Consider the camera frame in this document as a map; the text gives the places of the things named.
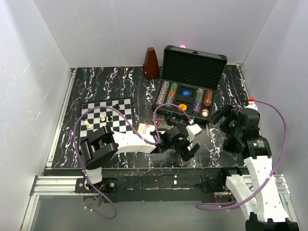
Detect purple black chip stack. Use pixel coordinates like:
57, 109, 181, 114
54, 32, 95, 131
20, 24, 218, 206
192, 101, 202, 115

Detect red playing card box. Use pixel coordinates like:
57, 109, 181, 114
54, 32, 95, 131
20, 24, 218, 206
137, 123, 155, 136

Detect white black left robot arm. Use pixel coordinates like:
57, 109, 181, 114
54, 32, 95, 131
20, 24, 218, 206
79, 124, 202, 193

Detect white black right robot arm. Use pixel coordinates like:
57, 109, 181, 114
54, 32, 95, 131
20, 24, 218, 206
209, 102, 299, 231

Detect red tan five chips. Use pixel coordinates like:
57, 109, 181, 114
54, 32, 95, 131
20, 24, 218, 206
202, 108, 209, 117

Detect orange black chip stack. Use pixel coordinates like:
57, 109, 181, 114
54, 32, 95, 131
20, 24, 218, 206
204, 90, 213, 107

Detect black red all-in triangle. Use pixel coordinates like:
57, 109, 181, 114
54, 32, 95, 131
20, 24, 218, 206
155, 118, 164, 128

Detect orange big blind button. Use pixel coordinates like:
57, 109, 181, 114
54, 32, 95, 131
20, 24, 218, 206
178, 103, 188, 111

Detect blue small blind button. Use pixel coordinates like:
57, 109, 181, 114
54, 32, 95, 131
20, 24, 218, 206
181, 89, 192, 97

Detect pink grey chip stack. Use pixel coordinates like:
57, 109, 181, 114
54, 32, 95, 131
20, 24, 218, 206
156, 81, 169, 105

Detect green yellow chip stack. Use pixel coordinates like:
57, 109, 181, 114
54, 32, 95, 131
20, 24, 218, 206
168, 83, 178, 98

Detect black poker chip case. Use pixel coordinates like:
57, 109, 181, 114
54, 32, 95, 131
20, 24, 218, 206
152, 45, 228, 125

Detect black chess piece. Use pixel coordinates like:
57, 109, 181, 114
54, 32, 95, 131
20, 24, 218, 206
114, 104, 120, 110

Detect brown wooden metronome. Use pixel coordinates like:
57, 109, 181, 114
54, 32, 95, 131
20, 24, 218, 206
142, 47, 160, 80

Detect black white chessboard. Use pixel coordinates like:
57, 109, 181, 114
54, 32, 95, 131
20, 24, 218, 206
77, 98, 136, 141

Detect cream chess pawn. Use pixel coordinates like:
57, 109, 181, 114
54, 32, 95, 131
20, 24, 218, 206
85, 121, 91, 129

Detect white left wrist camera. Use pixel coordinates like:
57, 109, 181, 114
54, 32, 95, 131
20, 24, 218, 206
186, 124, 202, 142

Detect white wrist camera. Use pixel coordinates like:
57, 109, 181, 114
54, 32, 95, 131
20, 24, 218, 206
245, 98, 258, 111
186, 124, 202, 142

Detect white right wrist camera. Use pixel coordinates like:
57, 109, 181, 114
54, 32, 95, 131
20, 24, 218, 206
245, 98, 258, 111

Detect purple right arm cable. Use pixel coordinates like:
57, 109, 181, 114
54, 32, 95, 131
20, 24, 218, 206
195, 100, 289, 211

